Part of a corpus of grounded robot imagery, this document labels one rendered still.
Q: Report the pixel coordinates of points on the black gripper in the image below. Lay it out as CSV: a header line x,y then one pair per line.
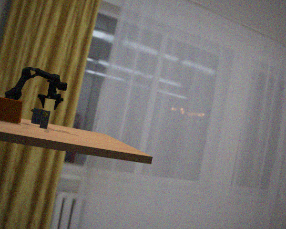
x,y
42,98

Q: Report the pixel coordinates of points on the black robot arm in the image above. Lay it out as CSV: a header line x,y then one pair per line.
x,y
54,79

